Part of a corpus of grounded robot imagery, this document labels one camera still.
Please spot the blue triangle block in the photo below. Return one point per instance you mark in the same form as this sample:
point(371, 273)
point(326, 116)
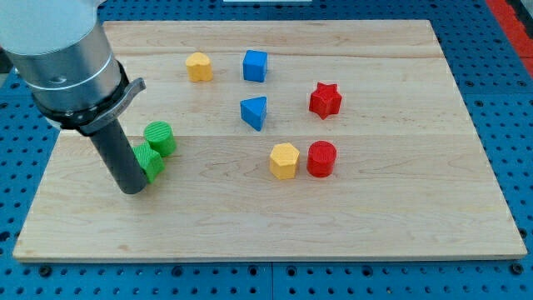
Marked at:
point(254, 111)

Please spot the red star block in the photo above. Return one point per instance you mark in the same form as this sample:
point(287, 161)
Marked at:
point(325, 100)

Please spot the yellow hexagon block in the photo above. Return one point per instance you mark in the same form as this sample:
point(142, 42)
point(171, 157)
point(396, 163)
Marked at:
point(284, 160)

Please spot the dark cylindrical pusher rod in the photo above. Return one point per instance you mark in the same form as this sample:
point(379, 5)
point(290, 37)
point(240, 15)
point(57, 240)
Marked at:
point(116, 152)

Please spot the wooden board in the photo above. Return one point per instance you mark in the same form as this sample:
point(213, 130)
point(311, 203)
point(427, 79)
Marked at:
point(411, 181)

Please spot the green cylinder block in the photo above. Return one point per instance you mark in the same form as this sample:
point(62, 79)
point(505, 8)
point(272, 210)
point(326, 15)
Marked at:
point(160, 137)

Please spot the green star block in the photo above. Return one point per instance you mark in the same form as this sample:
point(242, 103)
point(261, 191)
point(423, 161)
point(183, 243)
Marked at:
point(150, 161)

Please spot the red cylinder block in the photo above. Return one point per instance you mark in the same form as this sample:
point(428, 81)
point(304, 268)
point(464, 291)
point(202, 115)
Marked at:
point(321, 159)

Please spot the blue cube block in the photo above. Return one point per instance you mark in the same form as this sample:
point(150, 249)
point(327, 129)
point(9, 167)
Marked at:
point(254, 66)

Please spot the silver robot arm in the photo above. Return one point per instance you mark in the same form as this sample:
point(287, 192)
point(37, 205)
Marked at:
point(61, 51)

